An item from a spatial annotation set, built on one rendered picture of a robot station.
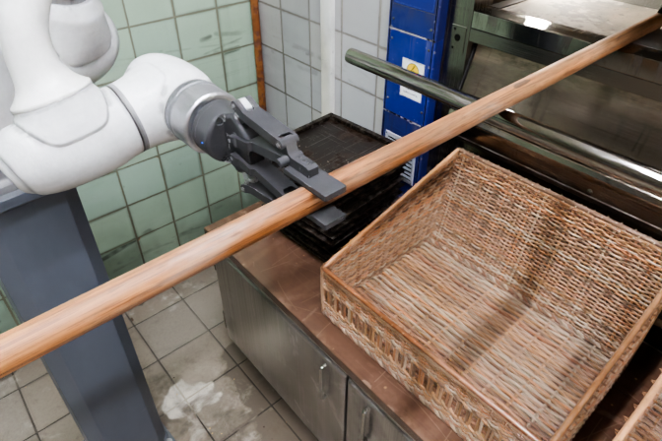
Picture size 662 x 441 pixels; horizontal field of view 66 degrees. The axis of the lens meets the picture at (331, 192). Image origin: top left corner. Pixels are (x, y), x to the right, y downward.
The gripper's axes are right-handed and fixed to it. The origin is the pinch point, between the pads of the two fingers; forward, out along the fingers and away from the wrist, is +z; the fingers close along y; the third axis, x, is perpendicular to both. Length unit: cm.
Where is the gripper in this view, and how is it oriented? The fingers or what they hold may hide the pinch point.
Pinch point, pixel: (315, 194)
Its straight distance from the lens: 55.2
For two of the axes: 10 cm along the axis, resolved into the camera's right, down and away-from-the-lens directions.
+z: 6.6, 4.5, -6.0
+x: -7.5, 3.9, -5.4
